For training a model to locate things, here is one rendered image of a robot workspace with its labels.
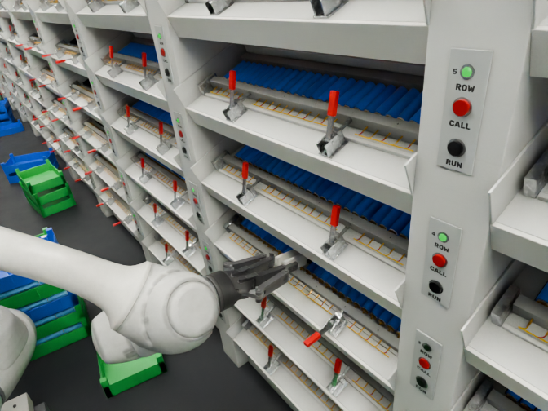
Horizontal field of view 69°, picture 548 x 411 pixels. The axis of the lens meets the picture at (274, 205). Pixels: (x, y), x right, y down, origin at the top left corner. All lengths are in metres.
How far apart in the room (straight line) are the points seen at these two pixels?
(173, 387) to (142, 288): 0.96
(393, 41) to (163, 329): 0.43
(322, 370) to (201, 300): 0.54
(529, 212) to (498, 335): 0.19
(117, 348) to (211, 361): 0.85
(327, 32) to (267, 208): 0.42
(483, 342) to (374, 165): 0.27
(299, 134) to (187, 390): 1.02
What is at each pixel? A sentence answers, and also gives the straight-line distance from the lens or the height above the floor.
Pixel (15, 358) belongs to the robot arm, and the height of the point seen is 0.43.
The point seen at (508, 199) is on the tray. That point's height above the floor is 0.93.
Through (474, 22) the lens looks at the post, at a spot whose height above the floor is 1.10.
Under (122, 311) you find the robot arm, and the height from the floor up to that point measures 0.80.
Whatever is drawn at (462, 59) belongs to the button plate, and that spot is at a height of 1.07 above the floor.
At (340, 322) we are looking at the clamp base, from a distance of 0.83.
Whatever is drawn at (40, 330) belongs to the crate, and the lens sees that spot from 1.74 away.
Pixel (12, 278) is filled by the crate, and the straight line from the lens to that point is 1.61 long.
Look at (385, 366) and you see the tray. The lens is 0.79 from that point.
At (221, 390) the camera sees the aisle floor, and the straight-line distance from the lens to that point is 1.45.
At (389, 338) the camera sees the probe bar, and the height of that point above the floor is 0.57.
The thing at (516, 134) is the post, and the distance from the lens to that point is 0.46.
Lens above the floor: 1.16
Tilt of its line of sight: 30 degrees down
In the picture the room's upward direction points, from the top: 6 degrees counter-clockwise
